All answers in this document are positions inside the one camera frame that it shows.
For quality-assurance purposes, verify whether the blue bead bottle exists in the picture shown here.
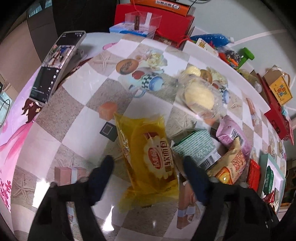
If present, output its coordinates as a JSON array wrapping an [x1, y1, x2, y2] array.
[[190, 33, 236, 48]]

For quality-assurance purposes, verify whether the blue tissue pack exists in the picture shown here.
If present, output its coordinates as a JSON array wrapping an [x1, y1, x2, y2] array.
[[109, 22, 157, 38]]

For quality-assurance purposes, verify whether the large red gift box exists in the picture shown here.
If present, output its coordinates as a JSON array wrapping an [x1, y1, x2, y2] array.
[[114, 4, 196, 42]]

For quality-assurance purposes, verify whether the red gift box with handle slot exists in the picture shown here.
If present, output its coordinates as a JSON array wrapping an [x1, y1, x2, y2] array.
[[256, 74, 292, 141]]

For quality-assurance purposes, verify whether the small yellow card box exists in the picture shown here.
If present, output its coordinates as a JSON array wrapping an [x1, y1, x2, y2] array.
[[196, 37, 219, 56]]

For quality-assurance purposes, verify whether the yellow gift box with handle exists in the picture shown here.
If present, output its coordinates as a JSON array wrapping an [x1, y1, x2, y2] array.
[[263, 65, 294, 107]]

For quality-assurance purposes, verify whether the yellow bread packet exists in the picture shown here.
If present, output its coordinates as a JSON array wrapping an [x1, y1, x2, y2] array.
[[113, 113, 180, 214]]

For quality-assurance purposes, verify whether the teal rimmed white tray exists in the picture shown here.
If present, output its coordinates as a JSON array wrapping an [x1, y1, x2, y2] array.
[[260, 152, 286, 215]]

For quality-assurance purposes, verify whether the clear plastic box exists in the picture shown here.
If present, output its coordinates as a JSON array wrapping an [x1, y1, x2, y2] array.
[[124, 11, 163, 32]]

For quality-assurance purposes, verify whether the pink snack packet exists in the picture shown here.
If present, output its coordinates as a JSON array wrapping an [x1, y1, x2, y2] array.
[[216, 115, 253, 161]]

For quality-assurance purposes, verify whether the dark green biscuit packet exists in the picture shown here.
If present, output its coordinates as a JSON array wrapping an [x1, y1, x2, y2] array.
[[263, 165, 275, 194]]

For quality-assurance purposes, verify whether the red patterned snack packet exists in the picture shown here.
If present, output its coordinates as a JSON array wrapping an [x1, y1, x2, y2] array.
[[246, 158, 262, 192]]

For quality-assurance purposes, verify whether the orange and cream snack packet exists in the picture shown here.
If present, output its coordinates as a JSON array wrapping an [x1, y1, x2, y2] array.
[[206, 136, 249, 185]]

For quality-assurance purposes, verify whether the clear packet with yellow cake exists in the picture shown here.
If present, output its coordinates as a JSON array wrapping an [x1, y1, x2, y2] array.
[[176, 65, 228, 120]]

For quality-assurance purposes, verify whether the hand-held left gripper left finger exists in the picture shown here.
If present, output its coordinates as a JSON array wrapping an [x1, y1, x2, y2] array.
[[28, 155, 115, 241]]

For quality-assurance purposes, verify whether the pale teal biscuit packet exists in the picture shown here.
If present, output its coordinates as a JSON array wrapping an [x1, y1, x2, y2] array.
[[172, 129, 223, 171]]

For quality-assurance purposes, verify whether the white cardboard box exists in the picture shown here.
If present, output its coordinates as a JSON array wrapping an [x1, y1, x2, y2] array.
[[180, 34, 271, 112]]

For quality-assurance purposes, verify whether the smartphone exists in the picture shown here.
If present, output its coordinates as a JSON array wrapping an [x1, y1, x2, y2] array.
[[28, 30, 87, 105]]

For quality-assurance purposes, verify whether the orange flat box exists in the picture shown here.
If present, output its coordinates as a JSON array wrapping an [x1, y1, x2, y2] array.
[[129, 0, 196, 17]]

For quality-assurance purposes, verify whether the dark colourful bag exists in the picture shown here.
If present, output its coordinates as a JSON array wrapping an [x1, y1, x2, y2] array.
[[219, 47, 241, 68]]

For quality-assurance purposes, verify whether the black cabinet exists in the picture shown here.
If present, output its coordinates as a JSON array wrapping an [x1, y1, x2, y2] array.
[[23, 0, 119, 36]]

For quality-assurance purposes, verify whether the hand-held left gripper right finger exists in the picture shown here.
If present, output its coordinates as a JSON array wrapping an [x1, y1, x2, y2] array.
[[182, 155, 281, 241]]

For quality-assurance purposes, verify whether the green dumbbell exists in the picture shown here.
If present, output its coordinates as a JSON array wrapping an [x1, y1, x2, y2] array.
[[238, 47, 255, 69]]

